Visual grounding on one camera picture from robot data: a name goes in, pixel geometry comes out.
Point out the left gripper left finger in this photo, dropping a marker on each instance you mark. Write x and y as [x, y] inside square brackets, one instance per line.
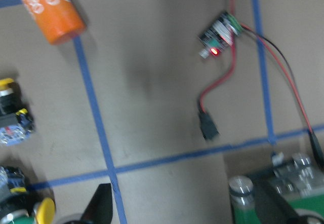
[100, 207]

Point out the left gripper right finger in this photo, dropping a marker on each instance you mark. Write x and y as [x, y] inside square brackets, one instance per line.
[271, 207]

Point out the yellow push button switch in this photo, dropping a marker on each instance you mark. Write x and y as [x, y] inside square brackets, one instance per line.
[16, 122]

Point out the orange cylinder with white text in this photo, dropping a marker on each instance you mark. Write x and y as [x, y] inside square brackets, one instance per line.
[58, 20]

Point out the green conveyor belt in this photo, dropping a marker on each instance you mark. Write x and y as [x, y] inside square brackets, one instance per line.
[297, 180]

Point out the small motor controller board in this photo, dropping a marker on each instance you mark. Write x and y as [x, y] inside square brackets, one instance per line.
[219, 34]

